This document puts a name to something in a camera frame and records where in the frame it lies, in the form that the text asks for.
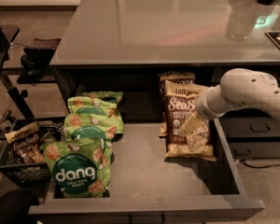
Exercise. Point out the front green dang chip bag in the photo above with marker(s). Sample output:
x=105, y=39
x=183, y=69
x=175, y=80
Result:
x=79, y=168

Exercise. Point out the rear brown chip bag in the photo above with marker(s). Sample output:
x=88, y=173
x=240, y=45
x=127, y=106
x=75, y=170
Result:
x=180, y=77

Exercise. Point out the rear green dang chip bag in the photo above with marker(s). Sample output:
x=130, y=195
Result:
x=108, y=96

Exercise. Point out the lower closed grey drawers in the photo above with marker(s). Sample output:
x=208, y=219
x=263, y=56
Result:
x=252, y=133

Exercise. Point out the green dang chip bag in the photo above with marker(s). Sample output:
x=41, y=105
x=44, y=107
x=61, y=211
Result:
x=102, y=106
x=78, y=126
x=79, y=168
x=108, y=96

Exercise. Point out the grey glossy counter cabinet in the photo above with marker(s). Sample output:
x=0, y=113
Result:
x=123, y=45

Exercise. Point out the brown sea salt chip bag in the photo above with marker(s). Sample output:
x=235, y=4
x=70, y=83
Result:
x=179, y=104

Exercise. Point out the black chair corner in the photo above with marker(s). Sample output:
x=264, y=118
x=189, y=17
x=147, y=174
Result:
x=15, y=206

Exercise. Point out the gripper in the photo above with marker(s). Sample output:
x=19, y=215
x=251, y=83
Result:
x=202, y=108

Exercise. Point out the dark stool with clamp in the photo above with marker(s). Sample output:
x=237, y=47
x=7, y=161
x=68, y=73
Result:
x=36, y=59

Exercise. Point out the black plastic crate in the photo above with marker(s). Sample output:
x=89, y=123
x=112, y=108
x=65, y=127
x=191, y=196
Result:
x=25, y=174

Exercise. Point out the open grey top drawer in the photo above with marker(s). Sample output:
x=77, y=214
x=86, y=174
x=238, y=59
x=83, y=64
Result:
x=147, y=188

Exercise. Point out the brown chip bag in crate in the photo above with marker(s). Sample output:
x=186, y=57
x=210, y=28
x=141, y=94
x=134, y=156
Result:
x=25, y=143

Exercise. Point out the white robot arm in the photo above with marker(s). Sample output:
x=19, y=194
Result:
x=238, y=89

